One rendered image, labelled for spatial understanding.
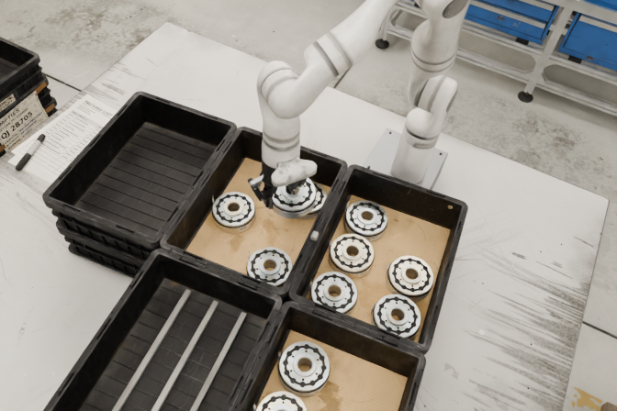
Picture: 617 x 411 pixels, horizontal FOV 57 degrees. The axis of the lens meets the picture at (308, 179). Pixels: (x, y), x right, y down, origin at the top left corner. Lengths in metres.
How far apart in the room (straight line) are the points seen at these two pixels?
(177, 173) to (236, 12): 2.08
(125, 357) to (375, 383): 0.51
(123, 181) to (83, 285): 0.27
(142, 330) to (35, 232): 0.49
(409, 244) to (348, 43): 0.61
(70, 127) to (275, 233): 0.78
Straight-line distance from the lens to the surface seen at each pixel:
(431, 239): 1.42
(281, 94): 0.94
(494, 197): 1.73
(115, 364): 1.26
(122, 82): 1.97
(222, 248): 1.35
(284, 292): 1.17
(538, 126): 3.10
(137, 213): 1.43
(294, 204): 1.20
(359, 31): 0.96
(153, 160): 1.53
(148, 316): 1.29
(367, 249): 1.33
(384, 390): 1.22
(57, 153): 1.79
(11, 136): 2.37
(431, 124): 1.38
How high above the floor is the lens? 1.97
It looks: 51 degrees down
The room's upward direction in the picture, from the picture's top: 6 degrees clockwise
